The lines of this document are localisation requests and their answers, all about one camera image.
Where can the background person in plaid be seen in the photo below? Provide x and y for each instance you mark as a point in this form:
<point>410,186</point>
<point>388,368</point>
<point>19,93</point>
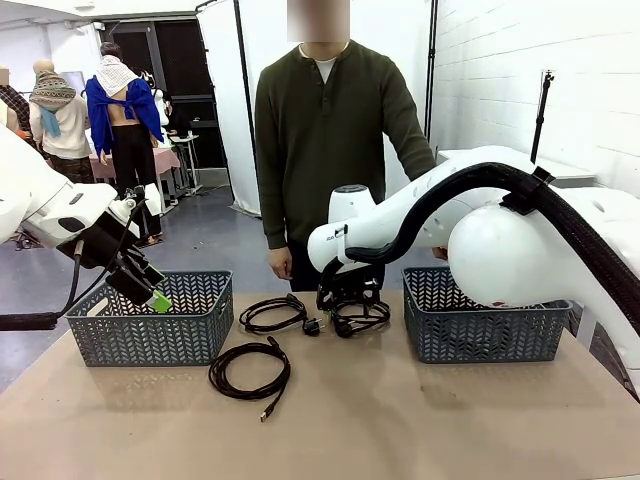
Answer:
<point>12,105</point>

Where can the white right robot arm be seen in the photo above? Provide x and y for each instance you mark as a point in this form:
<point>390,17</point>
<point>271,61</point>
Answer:
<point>500,250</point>

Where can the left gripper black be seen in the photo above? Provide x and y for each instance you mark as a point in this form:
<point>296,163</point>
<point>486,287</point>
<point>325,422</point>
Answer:
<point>100,245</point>

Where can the black tripod stand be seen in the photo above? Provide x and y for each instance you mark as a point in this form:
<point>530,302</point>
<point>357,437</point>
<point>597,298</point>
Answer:
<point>542,115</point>

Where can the person's right hand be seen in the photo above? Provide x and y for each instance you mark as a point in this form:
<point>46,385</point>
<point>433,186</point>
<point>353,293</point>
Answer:
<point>280,262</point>

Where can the small white background desk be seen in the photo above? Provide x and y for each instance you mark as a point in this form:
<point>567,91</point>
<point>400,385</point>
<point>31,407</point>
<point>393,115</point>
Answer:
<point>187,142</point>

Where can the mannequin with patterned scarf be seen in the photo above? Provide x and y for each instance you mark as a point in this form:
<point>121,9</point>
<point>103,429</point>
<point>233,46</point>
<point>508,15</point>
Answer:
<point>55,100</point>

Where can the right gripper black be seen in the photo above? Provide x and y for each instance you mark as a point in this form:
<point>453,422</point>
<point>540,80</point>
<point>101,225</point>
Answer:
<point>355,282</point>

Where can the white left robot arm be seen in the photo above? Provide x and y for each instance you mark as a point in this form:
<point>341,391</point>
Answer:
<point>30,200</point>

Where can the pink cloth covered table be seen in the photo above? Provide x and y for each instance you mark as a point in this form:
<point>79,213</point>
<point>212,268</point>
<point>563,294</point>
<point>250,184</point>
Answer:
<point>165,160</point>

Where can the white back table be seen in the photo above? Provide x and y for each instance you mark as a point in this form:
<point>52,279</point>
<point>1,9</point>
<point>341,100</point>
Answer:
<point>570,170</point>

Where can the person's right forearm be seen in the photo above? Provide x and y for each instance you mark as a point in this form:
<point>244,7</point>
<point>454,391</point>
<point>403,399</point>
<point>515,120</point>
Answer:
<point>272,215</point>

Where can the white divider screen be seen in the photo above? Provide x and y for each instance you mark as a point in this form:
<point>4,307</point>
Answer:
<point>225,100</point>

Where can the black vertical stand pole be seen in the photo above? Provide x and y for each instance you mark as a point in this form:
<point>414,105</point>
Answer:
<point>431,60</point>

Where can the person's left hand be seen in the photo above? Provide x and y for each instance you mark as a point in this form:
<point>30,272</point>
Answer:
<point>441,253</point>

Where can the mannequin with blue jacket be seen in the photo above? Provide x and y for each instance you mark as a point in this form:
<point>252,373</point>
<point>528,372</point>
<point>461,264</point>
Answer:
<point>107,105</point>

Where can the grey plastic lattice basket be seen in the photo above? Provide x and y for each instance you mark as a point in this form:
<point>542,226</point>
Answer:
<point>150,335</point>
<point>450,340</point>

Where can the person's left forearm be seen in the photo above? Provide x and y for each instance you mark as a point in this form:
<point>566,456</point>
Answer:
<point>415,145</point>

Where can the person in green sweater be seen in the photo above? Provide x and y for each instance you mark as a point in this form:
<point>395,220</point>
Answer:
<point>320,150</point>

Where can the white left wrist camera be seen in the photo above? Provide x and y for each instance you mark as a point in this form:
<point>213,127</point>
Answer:
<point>152,200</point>

